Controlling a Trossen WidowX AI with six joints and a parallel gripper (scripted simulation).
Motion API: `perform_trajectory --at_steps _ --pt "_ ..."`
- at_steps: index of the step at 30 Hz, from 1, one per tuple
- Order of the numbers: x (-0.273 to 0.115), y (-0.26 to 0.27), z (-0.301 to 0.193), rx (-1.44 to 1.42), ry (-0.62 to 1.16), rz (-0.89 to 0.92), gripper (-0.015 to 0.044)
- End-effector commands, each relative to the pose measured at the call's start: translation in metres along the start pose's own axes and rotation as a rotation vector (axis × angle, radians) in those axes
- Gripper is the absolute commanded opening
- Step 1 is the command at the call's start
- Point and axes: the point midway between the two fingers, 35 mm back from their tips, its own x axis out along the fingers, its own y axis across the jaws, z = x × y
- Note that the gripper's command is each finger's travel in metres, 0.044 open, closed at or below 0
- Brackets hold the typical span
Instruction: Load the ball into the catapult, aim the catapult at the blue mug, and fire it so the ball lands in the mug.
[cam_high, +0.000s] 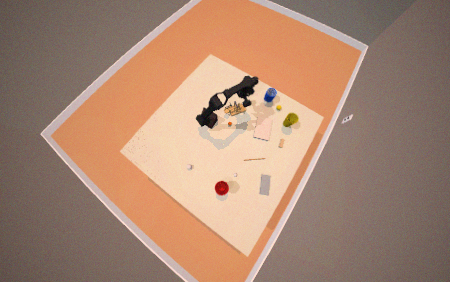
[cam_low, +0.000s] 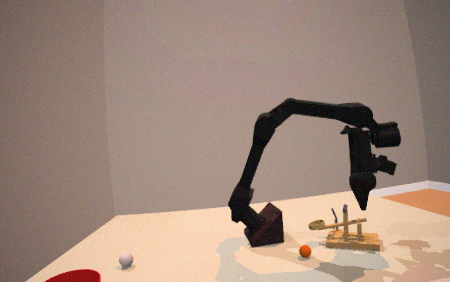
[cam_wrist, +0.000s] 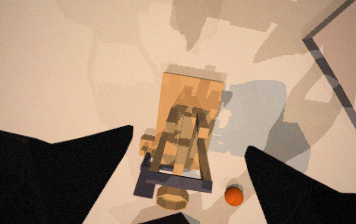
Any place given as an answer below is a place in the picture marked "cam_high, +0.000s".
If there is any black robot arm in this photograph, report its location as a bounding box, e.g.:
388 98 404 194
195 75 258 127

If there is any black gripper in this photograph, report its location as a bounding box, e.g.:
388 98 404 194
237 91 252 107

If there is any blue cup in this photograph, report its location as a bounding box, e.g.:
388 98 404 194
264 88 277 102

